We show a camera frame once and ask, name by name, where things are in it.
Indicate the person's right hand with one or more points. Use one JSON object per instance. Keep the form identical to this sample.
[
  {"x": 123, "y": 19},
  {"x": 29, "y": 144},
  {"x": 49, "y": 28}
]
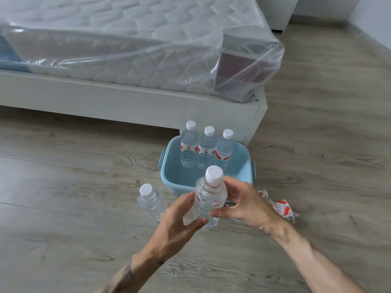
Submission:
[{"x": 250, "y": 207}]

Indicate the person's left hand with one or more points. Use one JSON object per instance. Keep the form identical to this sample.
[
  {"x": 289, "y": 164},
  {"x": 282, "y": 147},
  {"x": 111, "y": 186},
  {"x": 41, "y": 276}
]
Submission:
[{"x": 171, "y": 227}]

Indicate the person's left thumb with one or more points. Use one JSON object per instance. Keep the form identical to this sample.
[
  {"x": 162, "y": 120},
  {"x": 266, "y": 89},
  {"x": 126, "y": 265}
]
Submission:
[{"x": 197, "y": 225}]

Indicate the person's right thumb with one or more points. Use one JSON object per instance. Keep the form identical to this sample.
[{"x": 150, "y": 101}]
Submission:
[{"x": 221, "y": 212}]

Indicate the unlabelled clear water bottle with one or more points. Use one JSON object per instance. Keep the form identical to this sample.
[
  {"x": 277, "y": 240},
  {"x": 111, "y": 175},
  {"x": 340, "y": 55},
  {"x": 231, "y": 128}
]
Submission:
[
  {"x": 210, "y": 195},
  {"x": 151, "y": 202}
]

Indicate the person's right forearm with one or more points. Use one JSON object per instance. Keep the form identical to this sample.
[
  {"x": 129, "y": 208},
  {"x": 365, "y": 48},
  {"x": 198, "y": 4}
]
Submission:
[{"x": 317, "y": 262}]

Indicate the person's left forearm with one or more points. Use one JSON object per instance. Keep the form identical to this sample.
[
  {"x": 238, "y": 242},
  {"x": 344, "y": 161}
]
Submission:
[{"x": 131, "y": 273}]

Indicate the peeled red white bottle label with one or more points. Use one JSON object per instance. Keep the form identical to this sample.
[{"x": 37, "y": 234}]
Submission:
[
  {"x": 282, "y": 209},
  {"x": 263, "y": 193}
]

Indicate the light blue plastic tub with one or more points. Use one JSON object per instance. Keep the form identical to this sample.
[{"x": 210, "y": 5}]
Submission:
[{"x": 241, "y": 167}]

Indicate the labelled clear water bottle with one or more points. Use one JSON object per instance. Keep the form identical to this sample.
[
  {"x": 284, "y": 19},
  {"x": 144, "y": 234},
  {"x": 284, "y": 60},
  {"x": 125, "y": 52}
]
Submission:
[
  {"x": 225, "y": 151},
  {"x": 188, "y": 143},
  {"x": 206, "y": 149}
]

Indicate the plastic-wrapped white quilted mattress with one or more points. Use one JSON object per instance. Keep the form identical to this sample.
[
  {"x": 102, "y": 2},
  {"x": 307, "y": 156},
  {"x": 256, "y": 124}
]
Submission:
[{"x": 128, "y": 36}]

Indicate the white cabinet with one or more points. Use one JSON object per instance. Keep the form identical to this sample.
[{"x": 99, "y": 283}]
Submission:
[{"x": 275, "y": 10}]

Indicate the light grey bed frame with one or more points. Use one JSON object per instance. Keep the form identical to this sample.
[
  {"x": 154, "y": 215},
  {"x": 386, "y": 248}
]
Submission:
[{"x": 128, "y": 102}]

